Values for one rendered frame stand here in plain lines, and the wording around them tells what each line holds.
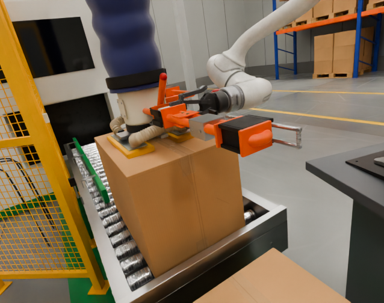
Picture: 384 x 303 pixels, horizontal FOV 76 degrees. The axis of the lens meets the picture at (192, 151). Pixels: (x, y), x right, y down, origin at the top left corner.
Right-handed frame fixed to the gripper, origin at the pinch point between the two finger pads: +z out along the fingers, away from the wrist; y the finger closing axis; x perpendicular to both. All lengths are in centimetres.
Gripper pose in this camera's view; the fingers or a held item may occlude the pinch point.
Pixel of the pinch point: (171, 115)
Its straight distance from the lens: 77.2
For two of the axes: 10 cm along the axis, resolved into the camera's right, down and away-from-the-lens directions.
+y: 1.5, 9.2, 3.5
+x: -5.0, -2.3, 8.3
